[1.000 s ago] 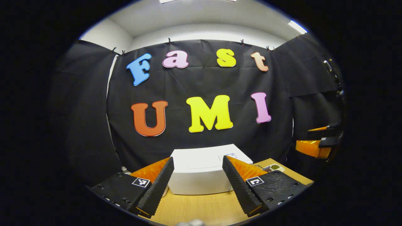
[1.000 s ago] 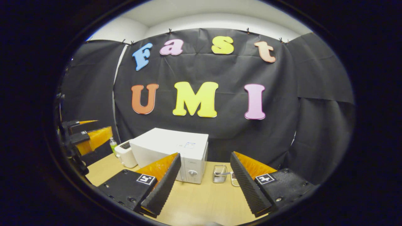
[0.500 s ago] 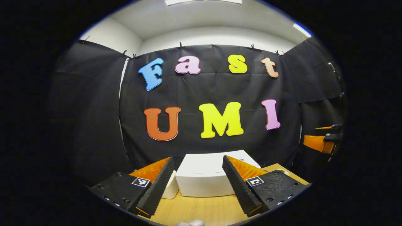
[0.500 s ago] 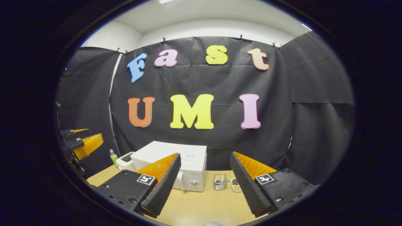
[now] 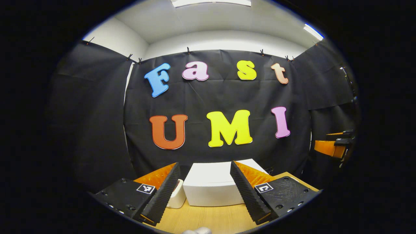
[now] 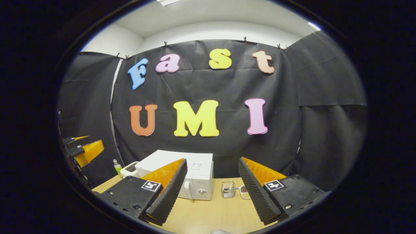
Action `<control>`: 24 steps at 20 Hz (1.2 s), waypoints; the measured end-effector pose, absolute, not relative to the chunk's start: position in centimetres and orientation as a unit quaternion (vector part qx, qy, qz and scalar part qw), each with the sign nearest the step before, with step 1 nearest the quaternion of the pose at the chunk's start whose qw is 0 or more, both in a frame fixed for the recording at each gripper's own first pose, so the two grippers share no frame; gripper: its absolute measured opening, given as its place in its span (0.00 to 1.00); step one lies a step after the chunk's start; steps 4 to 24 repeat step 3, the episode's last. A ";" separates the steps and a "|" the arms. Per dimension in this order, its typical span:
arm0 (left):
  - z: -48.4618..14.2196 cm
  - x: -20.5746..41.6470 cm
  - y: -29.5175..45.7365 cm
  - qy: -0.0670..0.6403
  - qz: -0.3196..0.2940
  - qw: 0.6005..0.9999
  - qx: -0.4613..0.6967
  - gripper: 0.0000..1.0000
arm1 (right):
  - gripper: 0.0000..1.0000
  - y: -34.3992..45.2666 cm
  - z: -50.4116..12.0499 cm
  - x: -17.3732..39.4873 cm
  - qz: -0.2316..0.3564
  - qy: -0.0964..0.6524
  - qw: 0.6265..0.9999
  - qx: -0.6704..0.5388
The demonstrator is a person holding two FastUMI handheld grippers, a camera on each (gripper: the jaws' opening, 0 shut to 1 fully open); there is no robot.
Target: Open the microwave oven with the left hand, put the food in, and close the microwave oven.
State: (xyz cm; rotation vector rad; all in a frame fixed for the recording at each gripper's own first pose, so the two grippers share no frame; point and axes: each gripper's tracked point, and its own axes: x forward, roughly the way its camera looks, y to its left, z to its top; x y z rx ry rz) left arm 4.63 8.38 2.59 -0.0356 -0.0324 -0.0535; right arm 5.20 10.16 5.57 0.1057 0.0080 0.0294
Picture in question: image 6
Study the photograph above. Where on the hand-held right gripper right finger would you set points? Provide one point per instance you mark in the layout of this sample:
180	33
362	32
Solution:
256	191

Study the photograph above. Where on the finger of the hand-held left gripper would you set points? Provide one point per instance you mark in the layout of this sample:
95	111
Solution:
71	139
92	151

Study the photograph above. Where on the white microwave oven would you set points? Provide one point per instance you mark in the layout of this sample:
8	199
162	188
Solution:
198	162

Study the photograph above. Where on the ceiling light panel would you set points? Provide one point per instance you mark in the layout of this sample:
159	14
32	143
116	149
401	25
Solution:
169	2
314	26

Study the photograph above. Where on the divided dish of grains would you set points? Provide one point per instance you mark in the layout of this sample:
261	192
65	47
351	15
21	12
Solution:
244	191

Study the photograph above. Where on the green drink bottle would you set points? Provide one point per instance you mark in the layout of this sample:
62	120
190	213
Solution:
117	169

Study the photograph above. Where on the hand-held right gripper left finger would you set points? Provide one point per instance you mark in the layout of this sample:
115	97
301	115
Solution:
169	191

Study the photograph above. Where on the white toaster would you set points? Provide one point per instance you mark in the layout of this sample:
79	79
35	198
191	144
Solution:
129	169

